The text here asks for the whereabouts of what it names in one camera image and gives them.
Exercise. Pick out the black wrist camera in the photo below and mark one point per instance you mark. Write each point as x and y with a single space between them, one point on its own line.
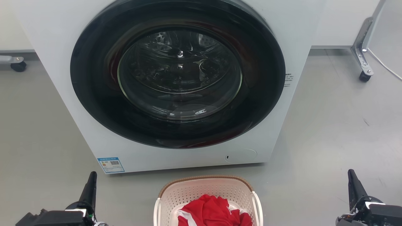
388 215
40 219

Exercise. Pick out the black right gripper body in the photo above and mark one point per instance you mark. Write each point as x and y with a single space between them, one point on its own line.
366 212

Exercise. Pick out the white perforated laundry basket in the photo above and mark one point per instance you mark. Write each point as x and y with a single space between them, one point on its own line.
201 188

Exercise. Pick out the black caster wheel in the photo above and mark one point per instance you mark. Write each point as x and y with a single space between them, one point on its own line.
365 77
18 66

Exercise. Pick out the red and white garment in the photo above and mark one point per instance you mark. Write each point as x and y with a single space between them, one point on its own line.
210 212

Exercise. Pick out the white front-loading washing machine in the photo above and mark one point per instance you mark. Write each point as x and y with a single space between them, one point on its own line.
56 56

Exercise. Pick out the round black washer door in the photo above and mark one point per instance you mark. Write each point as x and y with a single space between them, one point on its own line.
94 100

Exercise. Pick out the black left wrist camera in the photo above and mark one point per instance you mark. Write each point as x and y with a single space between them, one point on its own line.
40 219

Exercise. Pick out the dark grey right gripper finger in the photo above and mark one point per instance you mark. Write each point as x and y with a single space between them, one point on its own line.
356 190

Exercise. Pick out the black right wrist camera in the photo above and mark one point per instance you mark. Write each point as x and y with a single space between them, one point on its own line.
388 215

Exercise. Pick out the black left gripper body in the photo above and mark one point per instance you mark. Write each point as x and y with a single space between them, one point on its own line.
80 218

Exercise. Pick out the white back panel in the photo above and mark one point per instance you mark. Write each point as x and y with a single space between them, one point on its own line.
342 22

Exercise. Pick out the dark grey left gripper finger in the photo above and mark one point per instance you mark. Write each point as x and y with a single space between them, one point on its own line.
89 191

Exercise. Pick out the blue energy label sticker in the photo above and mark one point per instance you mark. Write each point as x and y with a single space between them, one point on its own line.
110 165

